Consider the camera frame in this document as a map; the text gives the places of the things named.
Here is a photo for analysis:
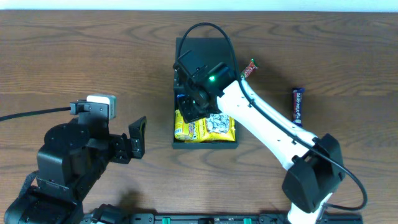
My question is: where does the dark green gift box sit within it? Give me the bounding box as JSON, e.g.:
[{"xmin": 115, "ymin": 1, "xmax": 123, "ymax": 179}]
[{"xmin": 171, "ymin": 37, "xmax": 243, "ymax": 150}]

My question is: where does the purple Dairy Milk bar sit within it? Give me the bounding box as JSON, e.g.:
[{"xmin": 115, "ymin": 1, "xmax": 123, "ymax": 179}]
[{"xmin": 292, "ymin": 88, "xmax": 305, "ymax": 127}]

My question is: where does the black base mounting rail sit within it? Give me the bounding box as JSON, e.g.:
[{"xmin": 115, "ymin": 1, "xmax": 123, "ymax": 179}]
[{"xmin": 80, "ymin": 203, "xmax": 363, "ymax": 224}]

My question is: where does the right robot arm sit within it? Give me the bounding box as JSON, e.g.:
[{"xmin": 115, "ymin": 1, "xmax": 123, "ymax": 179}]
[{"xmin": 174, "ymin": 50, "xmax": 345, "ymax": 223}]

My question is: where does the blue Oreo cookie pack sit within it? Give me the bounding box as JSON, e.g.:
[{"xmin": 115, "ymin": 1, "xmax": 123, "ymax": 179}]
[{"xmin": 175, "ymin": 93, "xmax": 186, "ymax": 100}]

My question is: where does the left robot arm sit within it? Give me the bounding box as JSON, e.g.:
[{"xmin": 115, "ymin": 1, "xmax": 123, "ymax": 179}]
[{"xmin": 4, "ymin": 100, "xmax": 147, "ymax": 223}]

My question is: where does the yellow Hacks candy bag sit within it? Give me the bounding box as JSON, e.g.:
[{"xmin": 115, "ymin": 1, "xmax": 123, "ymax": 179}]
[{"xmin": 187, "ymin": 113, "xmax": 236, "ymax": 142}]

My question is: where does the red green chocolate bar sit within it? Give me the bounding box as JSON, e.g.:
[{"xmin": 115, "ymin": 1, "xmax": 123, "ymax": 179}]
[{"xmin": 240, "ymin": 58, "xmax": 258, "ymax": 79}]

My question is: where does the yellow Mentos gum bottle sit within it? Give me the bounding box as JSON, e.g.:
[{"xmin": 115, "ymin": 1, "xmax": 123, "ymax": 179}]
[{"xmin": 174, "ymin": 110, "xmax": 194, "ymax": 141}]

